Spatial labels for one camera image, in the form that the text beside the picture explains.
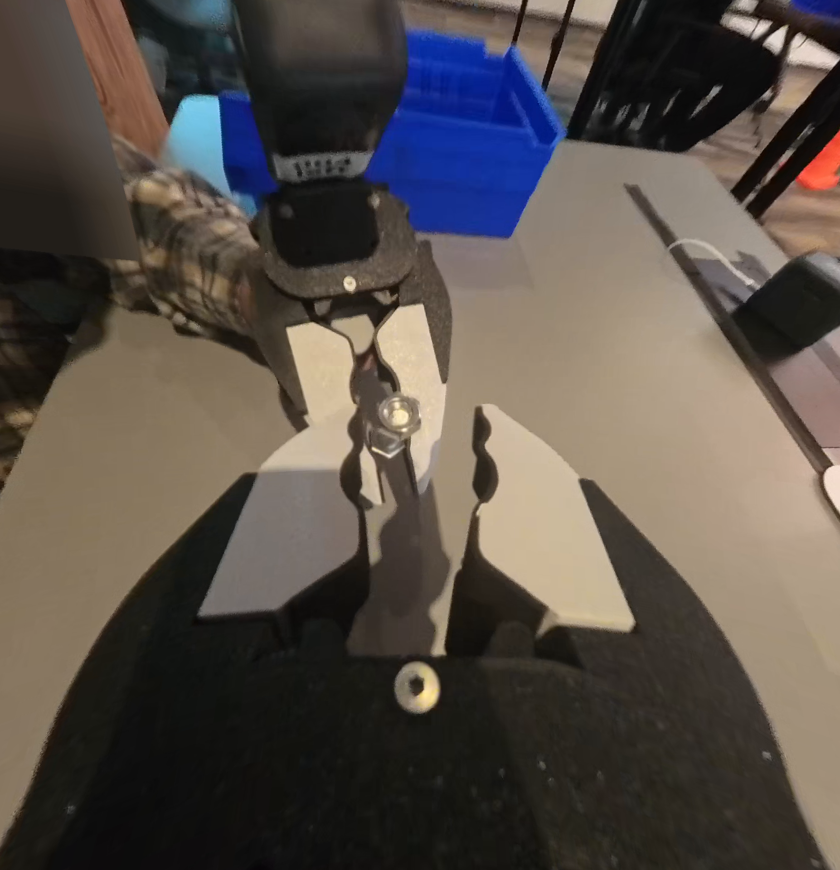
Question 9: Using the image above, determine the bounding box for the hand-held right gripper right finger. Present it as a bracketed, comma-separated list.
[459, 403, 637, 634]

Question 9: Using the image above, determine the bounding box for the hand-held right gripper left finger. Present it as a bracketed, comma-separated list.
[197, 415, 374, 621]

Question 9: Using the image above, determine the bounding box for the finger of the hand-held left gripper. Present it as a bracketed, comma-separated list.
[286, 319, 388, 507]
[375, 303, 451, 495]

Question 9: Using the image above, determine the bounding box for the silver hex nut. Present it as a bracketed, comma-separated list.
[379, 396, 422, 434]

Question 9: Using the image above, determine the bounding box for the large silver hex bolt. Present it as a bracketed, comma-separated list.
[367, 408, 414, 462]

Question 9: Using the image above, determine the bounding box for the blue plastic bin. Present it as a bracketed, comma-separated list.
[219, 27, 568, 239]

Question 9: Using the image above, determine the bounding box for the pale blue rounded object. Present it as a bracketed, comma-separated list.
[163, 95, 259, 213]

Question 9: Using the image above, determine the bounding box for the wooden pillar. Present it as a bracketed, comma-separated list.
[66, 0, 170, 159]

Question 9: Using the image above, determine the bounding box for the dark grey box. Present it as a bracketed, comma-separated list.
[731, 251, 840, 356]

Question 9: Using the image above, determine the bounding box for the dark wood office desk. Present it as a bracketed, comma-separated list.
[731, 0, 840, 220]

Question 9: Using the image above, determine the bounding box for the orange traffic cone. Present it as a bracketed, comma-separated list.
[797, 132, 840, 193]

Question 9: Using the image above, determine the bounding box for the white cable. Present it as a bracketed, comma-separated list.
[666, 238, 762, 292]

